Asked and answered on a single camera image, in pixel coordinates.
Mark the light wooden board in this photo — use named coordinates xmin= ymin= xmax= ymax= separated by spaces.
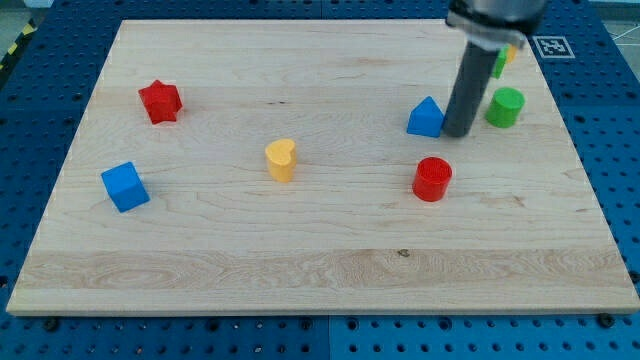
xmin=7 ymin=20 xmax=639 ymax=316

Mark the yellow black hazard tape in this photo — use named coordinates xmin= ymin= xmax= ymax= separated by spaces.
xmin=1 ymin=18 xmax=37 ymax=73

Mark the white fiducial marker tag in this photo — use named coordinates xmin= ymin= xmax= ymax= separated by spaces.
xmin=532 ymin=35 xmax=575 ymax=59

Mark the yellow block behind star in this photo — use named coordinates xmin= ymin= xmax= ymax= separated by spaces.
xmin=506 ymin=45 xmax=518 ymax=64

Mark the blue cube block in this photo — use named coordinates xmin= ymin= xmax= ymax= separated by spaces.
xmin=101 ymin=162 xmax=150 ymax=213

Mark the yellow heart block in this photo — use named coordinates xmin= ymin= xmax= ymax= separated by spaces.
xmin=265 ymin=138 xmax=297 ymax=183

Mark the green star block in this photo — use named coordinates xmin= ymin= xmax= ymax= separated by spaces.
xmin=492 ymin=46 xmax=509 ymax=79

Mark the red star block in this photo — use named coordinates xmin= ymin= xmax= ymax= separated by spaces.
xmin=138 ymin=80 xmax=183 ymax=125

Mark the green cylinder block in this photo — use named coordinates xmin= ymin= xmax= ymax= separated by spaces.
xmin=485 ymin=87 xmax=525 ymax=128

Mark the blue triangular prism block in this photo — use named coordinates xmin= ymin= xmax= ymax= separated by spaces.
xmin=406 ymin=97 xmax=444 ymax=138

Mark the red cylinder block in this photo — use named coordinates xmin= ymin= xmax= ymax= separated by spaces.
xmin=412 ymin=157 xmax=453 ymax=202

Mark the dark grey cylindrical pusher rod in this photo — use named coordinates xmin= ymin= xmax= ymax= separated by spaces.
xmin=442 ymin=41 xmax=499 ymax=138

